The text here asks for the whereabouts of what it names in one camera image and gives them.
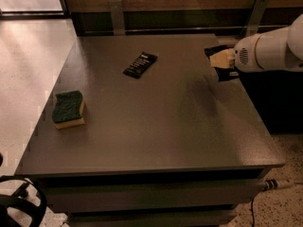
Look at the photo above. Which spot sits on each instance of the left metal wall bracket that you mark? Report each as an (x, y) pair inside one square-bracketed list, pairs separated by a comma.
[(117, 17)]

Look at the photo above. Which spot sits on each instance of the metal wall bracket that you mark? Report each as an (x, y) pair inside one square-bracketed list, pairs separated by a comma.
[(117, 17), (254, 18)]

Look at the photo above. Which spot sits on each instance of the dark blueberry rxbar wrapper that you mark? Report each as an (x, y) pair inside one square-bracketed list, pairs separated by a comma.
[(224, 74)]

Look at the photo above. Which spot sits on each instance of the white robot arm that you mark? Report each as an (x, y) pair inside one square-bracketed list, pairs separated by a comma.
[(279, 49)]

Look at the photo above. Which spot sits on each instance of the green and yellow sponge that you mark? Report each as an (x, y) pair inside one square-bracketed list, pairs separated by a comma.
[(68, 110)]

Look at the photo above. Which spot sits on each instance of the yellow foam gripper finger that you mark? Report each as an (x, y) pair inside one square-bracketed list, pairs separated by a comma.
[(224, 59)]

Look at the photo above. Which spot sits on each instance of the grey drawer cabinet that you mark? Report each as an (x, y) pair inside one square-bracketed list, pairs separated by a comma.
[(175, 148)]

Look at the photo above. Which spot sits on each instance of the black snack bar wrapper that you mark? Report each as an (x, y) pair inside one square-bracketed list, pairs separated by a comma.
[(138, 67)]

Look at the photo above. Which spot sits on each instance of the black chair base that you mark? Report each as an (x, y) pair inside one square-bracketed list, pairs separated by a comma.
[(18, 200)]

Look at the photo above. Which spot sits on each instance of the right metal wall bracket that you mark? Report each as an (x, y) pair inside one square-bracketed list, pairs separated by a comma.
[(254, 18)]

